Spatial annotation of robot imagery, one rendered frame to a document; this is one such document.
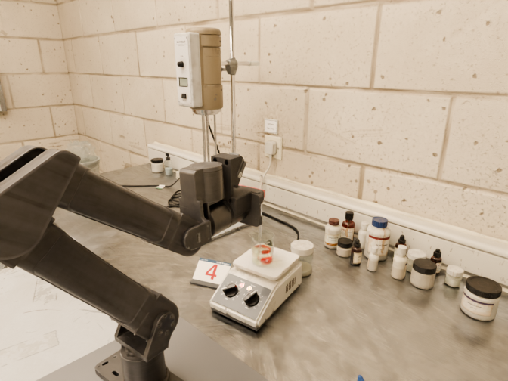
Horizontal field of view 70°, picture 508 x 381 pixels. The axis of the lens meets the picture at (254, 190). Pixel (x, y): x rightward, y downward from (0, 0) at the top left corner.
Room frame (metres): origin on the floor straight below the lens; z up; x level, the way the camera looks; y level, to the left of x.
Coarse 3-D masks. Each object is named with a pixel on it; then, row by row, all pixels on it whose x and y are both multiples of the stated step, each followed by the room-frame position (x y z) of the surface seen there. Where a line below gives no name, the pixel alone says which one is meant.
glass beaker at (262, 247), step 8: (256, 232) 0.75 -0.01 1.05; (264, 232) 0.75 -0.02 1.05; (272, 232) 0.74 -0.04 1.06; (256, 240) 0.71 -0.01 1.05; (264, 240) 0.71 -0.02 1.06; (272, 240) 0.72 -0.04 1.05; (256, 248) 0.71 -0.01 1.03; (264, 248) 0.71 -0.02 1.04; (272, 248) 0.72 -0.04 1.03; (256, 256) 0.71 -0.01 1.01; (264, 256) 0.71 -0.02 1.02; (272, 256) 0.72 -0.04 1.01; (256, 264) 0.71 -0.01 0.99; (264, 264) 0.71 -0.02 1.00; (272, 264) 0.72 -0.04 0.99
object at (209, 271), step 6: (204, 264) 0.81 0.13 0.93; (210, 264) 0.81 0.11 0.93; (216, 264) 0.81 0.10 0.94; (198, 270) 0.80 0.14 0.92; (204, 270) 0.80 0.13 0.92; (210, 270) 0.80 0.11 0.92; (216, 270) 0.79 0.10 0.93; (222, 270) 0.79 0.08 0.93; (198, 276) 0.79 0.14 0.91; (204, 276) 0.79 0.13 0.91; (210, 276) 0.78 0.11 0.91; (216, 276) 0.78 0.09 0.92; (222, 276) 0.78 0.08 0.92
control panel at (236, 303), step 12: (228, 276) 0.71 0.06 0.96; (240, 288) 0.67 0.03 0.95; (252, 288) 0.67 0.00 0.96; (264, 288) 0.66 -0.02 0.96; (216, 300) 0.66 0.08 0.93; (228, 300) 0.66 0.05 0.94; (240, 300) 0.65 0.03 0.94; (264, 300) 0.64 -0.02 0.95; (240, 312) 0.62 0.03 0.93; (252, 312) 0.62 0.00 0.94
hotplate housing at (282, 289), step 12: (300, 264) 0.76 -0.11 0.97; (240, 276) 0.70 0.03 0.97; (252, 276) 0.70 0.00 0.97; (288, 276) 0.71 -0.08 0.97; (300, 276) 0.75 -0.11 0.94; (276, 288) 0.66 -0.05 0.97; (288, 288) 0.70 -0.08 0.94; (276, 300) 0.66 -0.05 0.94; (228, 312) 0.64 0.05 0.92; (264, 312) 0.62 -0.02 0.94; (252, 324) 0.60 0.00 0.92
